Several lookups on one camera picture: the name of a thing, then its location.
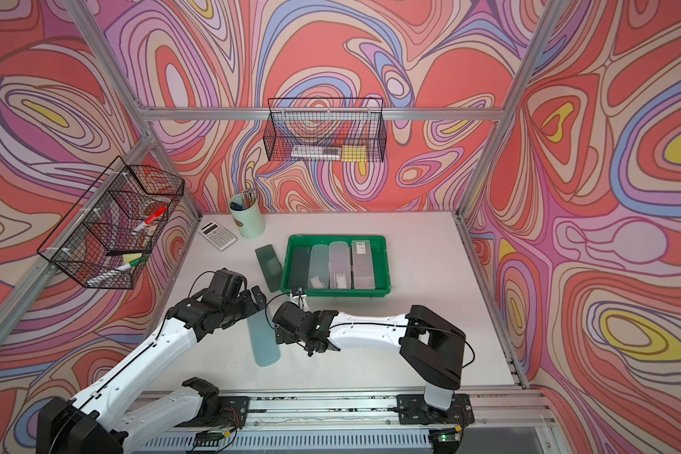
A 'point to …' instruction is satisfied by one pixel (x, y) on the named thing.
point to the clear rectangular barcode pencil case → (362, 265)
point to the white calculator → (218, 235)
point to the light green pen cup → (244, 207)
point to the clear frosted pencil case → (319, 268)
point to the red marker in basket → (163, 209)
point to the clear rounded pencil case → (340, 266)
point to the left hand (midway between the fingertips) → (259, 304)
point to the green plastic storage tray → (380, 262)
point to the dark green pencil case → (299, 268)
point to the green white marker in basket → (112, 273)
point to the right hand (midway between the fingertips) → (295, 331)
